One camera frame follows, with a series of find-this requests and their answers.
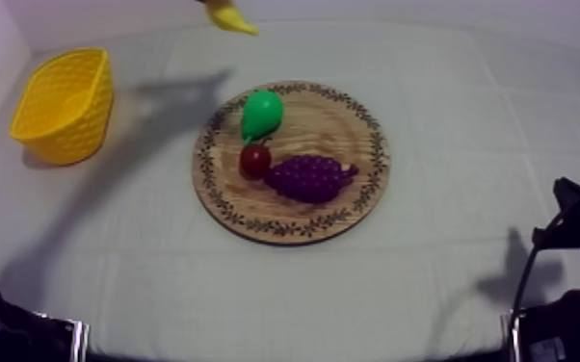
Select yellow plastic basket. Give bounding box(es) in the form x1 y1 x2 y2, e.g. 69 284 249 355
9 47 116 167

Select purple toy grapes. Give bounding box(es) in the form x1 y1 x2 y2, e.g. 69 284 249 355
262 153 360 205

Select black cable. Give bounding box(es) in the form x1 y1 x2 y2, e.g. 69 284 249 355
505 209 567 362

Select small red fruit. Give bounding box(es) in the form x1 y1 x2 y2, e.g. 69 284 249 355
238 137 274 181

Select round wooden board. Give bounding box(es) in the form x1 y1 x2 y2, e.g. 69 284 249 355
191 79 392 247

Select green toy pear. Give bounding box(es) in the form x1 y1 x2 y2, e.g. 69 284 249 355
240 90 285 144

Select yellow toy banana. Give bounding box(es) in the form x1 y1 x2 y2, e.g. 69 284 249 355
203 0 260 37

